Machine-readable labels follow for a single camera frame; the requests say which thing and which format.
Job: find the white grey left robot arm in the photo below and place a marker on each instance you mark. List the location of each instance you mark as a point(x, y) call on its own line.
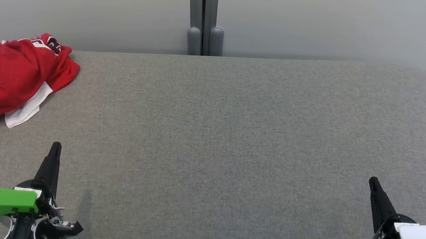
point(21, 234)

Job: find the red numbered jersey shirt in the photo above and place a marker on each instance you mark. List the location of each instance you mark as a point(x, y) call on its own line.
point(61, 68)

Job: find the grey round-topped cylinder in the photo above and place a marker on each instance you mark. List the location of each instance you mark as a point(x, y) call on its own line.
point(193, 43)
point(215, 43)

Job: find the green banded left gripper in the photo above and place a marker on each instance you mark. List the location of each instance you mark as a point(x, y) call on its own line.
point(0, 202)

